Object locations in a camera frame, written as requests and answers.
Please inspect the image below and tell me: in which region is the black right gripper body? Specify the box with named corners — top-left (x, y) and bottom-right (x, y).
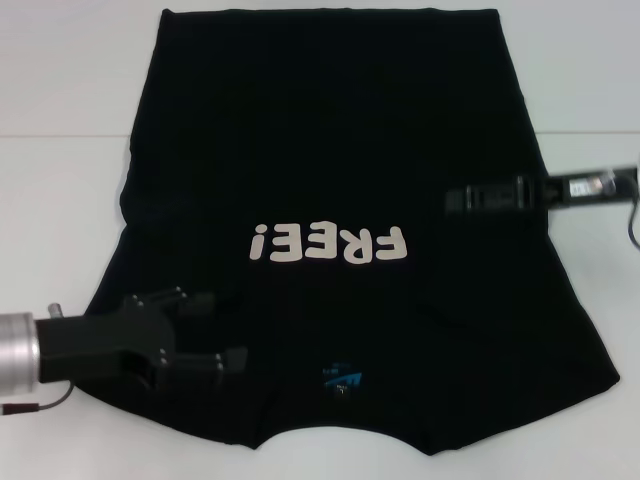
top-left (514, 167), bottom-right (640, 213)

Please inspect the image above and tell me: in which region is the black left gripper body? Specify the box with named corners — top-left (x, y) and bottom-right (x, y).
top-left (35, 294), bottom-right (180, 391)

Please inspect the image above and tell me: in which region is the black shirt with FREE print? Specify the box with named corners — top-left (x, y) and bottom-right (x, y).
top-left (82, 7), bottom-right (624, 457)

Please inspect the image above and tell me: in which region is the grey cable with red sleeve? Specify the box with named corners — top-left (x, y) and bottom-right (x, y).
top-left (622, 154), bottom-right (640, 251)
top-left (0, 383), bottom-right (75, 415)

